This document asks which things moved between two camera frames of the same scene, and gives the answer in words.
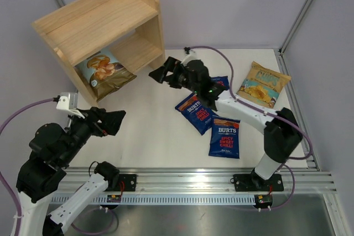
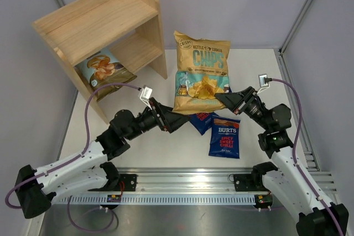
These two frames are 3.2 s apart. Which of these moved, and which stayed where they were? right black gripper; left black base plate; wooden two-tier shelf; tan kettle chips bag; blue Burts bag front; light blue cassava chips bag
Moved: tan kettle chips bag; right black gripper
Stayed: wooden two-tier shelf; light blue cassava chips bag; blue Burts bag front; left black base plate
